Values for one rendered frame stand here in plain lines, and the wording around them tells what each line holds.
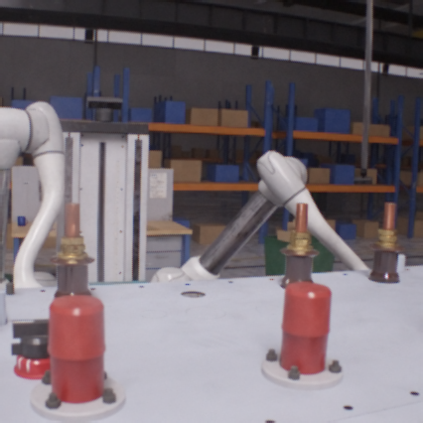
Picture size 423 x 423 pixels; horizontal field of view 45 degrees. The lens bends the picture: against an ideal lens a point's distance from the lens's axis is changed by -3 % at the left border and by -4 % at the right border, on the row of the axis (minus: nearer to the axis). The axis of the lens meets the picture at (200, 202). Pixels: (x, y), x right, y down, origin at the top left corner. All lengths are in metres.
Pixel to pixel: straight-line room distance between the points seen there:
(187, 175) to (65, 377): 8.74
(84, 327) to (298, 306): 0.30
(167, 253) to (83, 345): 4.85
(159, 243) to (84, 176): 3.47
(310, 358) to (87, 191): 1.41
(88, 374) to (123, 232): 1.44
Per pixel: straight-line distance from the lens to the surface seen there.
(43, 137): 1.67
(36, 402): 0.69
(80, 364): 0.66
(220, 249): 2.05
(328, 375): 0.79
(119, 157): 2.05
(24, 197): 5.86
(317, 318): 0.76
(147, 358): 0.85
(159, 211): 6.10
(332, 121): 10.60
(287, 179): 1.79
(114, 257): 2.09
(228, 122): 9.53
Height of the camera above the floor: 1.69
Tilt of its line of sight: 6 degrees down
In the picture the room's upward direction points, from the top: 2 degrees clockwise
